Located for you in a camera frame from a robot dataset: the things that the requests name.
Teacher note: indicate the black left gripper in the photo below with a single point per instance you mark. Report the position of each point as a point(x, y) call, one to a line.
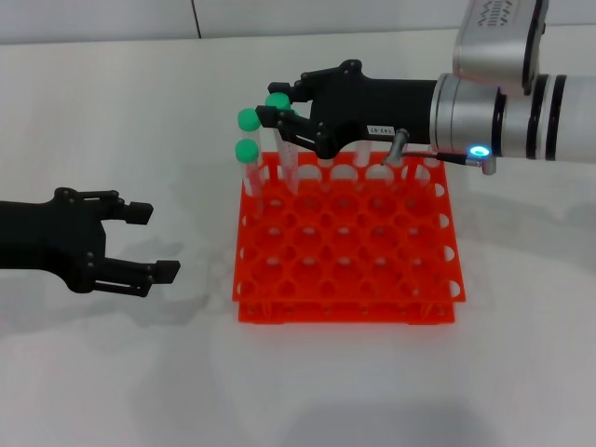
point(46, 237)

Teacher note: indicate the orange plastic test tube rack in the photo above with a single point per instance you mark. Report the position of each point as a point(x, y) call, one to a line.
point(344, 318)

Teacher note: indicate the green capped clear test tube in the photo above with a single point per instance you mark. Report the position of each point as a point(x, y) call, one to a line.
point(247, 150)
point(249, 118)
point(430, 167)
point(327, 163)
point(278, 100)
point(404, 160)
point(364, 151)

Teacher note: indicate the grey metal right gripper plug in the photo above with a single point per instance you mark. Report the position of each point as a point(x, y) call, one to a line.
point(396, 146)

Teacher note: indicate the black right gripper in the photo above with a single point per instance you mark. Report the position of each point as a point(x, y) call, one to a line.
point(382, 107)

